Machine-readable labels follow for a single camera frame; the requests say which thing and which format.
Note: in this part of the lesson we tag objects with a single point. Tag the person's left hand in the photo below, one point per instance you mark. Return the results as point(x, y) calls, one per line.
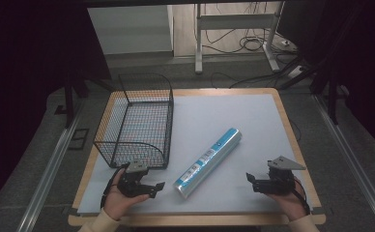
point(119, 203)

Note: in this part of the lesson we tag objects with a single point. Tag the person's right hand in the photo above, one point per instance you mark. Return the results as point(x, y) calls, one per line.
point(293, 204)

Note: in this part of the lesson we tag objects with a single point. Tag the black floor plate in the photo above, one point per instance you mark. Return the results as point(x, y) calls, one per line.
point(78, 138)

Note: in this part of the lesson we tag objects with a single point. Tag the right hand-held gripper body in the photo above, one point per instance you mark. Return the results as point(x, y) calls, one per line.
point(280, 183)

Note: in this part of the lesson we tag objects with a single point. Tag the white metal desk frame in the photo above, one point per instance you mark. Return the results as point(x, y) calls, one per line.
point(237, 21)

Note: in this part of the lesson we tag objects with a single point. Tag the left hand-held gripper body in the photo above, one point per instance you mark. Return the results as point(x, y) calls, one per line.
point(131, 184)

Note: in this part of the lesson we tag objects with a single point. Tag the grey table mat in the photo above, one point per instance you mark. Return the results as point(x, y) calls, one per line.
point(240, 109)

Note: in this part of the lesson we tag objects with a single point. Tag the black metal stand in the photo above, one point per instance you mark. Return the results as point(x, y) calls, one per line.
point(69, 103)
point(332, 96)

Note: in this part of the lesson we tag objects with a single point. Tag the aluminium floor rail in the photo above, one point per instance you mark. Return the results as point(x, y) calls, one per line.
point(353, 161)
point(51, 167)

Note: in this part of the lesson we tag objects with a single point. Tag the blue labelled cling film roll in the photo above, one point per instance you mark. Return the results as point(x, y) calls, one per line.
point(208, 161)

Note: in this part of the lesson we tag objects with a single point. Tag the white wall panel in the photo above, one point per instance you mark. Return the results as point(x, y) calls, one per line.
point(130, 29)

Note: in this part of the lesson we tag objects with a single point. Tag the dark curtain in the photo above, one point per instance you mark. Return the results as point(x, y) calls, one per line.
point(362, 58)
point(31, 48)

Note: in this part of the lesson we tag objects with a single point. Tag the white power strip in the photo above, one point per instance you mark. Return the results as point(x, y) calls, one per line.
point(295, 72)

